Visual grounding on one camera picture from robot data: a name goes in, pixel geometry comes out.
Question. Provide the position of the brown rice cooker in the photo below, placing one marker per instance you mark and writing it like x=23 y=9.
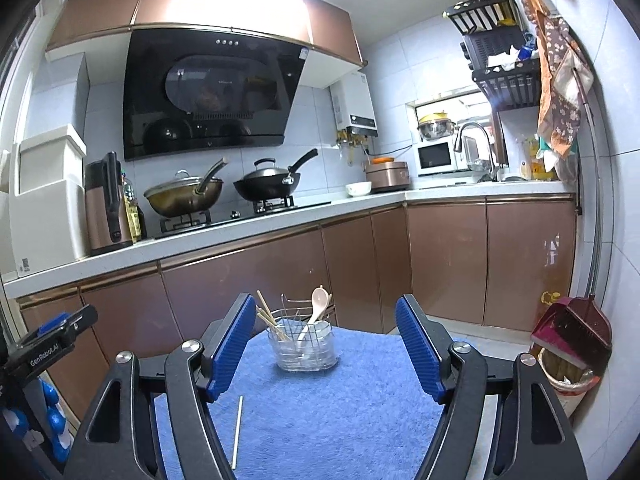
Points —
x=387 y=177

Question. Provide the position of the white bowl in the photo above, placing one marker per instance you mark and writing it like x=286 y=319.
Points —
x=358 y=189

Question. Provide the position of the black wok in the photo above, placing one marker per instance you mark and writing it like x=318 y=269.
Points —
x=267 y=182

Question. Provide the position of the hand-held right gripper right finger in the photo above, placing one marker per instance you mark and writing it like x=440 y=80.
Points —
x=417 y=350

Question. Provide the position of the wooden chopstick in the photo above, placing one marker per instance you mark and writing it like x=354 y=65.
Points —
x=264 y=316
x=237 y=430
x=270 y=324
x=265 y=305

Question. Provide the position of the brown base cabinets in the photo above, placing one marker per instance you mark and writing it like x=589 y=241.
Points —
x=450 y=260

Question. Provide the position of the white microwave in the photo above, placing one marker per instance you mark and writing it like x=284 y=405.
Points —
x=435 y=157

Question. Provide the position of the steel faucet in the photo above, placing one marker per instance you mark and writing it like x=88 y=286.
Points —
x=470 y=127

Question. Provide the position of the steel pots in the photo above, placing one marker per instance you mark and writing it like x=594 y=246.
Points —
x=436 y=127

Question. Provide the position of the white kitchen countertop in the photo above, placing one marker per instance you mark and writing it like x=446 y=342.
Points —
x=450 y=187

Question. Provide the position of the white storage container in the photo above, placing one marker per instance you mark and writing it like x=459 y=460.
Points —
x=47 y=210

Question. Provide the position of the window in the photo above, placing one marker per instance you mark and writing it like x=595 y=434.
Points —
x=450 y=100

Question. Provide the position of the maroon dustpan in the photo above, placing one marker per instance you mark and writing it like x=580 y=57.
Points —
x=597 y=325

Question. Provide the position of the dark oil bottle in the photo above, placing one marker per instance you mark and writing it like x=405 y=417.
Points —
x=134 y=215

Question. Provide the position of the blue towel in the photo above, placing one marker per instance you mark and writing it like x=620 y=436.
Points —
x=325 y=410

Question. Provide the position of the trash bin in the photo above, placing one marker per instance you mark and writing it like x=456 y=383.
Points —
x=565 y=395

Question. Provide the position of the black dish rack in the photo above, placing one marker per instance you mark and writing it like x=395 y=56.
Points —
x=505 y=85

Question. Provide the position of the pink spoon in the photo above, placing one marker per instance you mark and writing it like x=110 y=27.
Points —
x=320 y=296

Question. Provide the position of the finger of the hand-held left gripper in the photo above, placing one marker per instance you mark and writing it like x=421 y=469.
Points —
x=52 y=322

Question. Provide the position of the brass wok with glass lid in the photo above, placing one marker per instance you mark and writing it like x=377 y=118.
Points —
x=182 y=197

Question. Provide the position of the black gas stove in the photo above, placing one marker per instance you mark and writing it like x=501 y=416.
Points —
x=235 y=217

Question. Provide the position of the small yellow object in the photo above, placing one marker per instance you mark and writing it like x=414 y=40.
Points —
x=550 y=297

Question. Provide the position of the yellow oil bottle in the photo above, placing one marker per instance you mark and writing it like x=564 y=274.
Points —
x=530 y=162

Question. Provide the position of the brown floral apron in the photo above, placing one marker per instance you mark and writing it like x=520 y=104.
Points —
x=557 y=90

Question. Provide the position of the black range hood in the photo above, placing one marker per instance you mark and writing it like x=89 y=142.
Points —
x=215 y=95

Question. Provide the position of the broom with metal pole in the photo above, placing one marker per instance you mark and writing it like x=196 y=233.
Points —
x=567 y=332

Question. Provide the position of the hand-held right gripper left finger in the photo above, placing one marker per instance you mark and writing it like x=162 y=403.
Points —
x=235 y=345

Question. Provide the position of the brown electric kettle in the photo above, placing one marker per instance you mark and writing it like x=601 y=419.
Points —
x=102 y=210

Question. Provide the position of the brass gas valve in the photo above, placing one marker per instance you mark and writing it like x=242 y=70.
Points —
x=356 y=141

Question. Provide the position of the white water heater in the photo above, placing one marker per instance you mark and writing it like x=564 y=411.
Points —
x=352 y=105

